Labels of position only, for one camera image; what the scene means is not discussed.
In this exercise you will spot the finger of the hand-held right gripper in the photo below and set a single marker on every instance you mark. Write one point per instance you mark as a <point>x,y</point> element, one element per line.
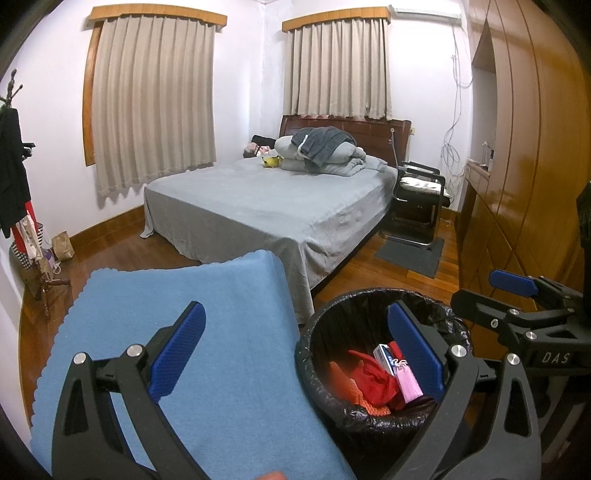
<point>480,309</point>
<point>512,282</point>

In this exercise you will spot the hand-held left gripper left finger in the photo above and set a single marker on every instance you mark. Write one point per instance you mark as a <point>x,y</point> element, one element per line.
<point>178,355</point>

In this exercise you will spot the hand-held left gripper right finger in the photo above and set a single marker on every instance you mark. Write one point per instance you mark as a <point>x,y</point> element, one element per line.
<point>418,350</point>

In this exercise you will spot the white and blue box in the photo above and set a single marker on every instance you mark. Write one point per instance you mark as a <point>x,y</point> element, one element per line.
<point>385,355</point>

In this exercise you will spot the orange foam net sheet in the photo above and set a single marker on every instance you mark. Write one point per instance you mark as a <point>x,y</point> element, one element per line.
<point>344,383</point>

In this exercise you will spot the trash bin with black liner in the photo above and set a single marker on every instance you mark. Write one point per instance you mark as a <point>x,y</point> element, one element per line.
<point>332,332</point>

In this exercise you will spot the blue scalloped table mat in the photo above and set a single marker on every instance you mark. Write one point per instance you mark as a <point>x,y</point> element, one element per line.
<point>240,369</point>

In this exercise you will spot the grey floor mat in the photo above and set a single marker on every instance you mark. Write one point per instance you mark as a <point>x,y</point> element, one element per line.
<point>408,256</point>

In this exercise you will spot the black metal chair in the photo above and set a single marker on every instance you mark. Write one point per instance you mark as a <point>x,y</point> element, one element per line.
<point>415,203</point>

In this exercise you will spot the wooden coat rack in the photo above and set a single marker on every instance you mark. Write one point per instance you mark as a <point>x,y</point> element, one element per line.
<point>46,295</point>

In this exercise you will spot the wooden wardrobe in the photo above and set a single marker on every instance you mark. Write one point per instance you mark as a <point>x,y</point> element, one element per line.
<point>531,138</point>

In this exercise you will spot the brown paper bag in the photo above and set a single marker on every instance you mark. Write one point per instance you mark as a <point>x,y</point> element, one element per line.
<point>63,247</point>

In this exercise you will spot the small purple white bag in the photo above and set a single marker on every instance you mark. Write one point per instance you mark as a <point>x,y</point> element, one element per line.
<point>51,261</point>

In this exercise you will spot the bed with grey sheet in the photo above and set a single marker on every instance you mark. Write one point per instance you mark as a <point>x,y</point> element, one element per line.
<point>240,203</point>

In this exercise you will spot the checkered bag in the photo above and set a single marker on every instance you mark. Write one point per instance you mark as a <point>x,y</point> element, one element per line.
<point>23,265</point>

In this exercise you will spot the beige patterned cloth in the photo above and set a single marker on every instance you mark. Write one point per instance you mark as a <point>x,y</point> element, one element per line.
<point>30,235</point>

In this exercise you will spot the dark wooden headboard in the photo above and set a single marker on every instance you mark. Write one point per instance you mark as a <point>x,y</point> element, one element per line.
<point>378,138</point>

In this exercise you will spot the grey pillows and clothes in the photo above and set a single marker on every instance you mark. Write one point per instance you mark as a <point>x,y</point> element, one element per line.
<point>341,166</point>

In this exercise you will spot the red garment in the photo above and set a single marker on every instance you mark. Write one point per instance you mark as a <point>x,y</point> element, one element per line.
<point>28,205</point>

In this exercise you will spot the yellow plush toy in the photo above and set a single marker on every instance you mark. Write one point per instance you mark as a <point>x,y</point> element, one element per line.
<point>271,161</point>

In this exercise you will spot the pink plush toy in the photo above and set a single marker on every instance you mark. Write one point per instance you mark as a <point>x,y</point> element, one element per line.
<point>254,150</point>

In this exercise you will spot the dark grey blanket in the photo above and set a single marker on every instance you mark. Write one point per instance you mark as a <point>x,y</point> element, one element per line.
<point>323,141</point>

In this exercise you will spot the black pillow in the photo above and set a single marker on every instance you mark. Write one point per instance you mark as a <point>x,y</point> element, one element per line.
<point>263,140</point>

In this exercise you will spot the wide beige curtain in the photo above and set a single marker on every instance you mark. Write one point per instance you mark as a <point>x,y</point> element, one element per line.
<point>152,101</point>

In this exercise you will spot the narrow beige curtain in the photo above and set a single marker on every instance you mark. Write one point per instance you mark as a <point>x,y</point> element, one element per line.
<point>341,69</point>

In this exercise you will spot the white air conditioner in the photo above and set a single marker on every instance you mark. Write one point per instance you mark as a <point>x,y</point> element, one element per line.
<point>425,11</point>

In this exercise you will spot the short wooden curtain pelmet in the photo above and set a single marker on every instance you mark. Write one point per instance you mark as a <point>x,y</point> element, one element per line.
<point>337,18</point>

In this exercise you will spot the long wooden curtain pelmet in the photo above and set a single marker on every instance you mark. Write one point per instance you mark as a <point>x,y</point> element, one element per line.
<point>157,10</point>

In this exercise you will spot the wooden window frame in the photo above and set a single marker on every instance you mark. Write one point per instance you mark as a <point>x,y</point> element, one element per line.
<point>89,115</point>

